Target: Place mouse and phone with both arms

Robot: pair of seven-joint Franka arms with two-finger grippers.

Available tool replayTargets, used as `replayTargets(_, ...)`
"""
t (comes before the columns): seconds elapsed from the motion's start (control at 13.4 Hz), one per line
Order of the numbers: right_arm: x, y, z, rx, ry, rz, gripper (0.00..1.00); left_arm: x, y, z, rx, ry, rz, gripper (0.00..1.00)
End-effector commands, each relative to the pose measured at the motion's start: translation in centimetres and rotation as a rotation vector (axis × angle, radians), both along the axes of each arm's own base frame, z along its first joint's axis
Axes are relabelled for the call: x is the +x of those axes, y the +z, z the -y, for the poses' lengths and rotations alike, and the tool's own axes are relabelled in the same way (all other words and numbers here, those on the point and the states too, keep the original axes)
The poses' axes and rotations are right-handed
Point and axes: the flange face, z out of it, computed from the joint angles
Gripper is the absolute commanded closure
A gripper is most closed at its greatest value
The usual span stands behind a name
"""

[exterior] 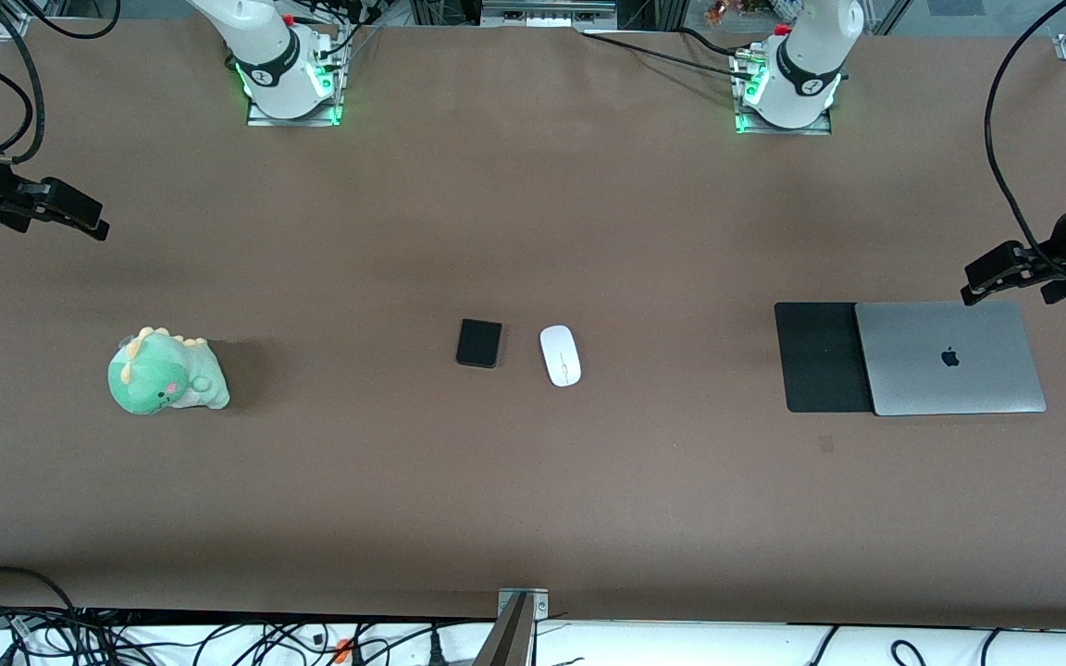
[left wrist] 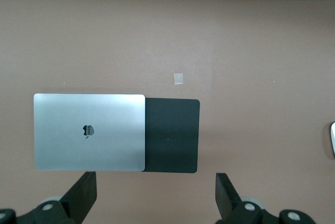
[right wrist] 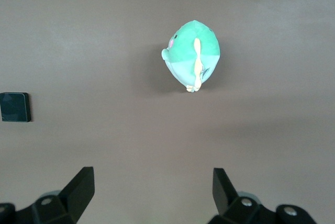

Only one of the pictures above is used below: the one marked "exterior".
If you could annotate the silver rack device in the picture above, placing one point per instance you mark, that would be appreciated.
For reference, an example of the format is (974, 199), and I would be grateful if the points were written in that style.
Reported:
(547, 11)

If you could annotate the aluminium corner bracket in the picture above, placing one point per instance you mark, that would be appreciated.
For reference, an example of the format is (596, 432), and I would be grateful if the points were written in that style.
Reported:
(13, 23)

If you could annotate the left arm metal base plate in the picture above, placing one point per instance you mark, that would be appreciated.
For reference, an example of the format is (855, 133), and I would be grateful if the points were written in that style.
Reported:
(820, 130)

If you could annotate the silver laptop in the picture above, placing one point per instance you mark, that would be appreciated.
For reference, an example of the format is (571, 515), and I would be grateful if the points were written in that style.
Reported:
(949, 358)

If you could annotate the black phone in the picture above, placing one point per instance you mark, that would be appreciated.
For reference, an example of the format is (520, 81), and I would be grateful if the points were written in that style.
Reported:
(479, 343)

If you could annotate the green dinosaur plush toy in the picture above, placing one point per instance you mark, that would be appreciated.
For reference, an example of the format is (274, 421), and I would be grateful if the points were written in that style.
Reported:
(158, 375)

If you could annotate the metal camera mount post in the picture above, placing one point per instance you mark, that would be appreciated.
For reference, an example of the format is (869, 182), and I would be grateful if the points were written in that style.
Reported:
(519, 606)

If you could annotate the white computer mouse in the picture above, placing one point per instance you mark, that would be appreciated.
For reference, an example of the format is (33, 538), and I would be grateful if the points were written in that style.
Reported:
(560, 355)

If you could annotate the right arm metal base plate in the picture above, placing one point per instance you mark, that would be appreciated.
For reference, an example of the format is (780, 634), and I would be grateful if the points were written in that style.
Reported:
(260, 120)

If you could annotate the black mouse pad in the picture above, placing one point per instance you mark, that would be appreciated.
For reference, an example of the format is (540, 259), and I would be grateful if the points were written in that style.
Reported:
(820, 356)

